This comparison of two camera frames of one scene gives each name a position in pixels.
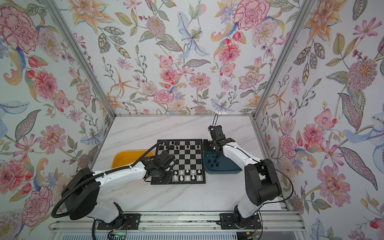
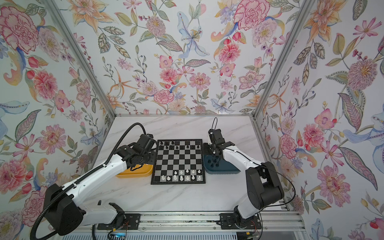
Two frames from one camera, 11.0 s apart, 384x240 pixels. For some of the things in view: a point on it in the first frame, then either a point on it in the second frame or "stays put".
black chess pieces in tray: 217,156 stays put
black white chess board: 189,167 stays put
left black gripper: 169,179 → 154,152
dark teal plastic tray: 216,164 stays put
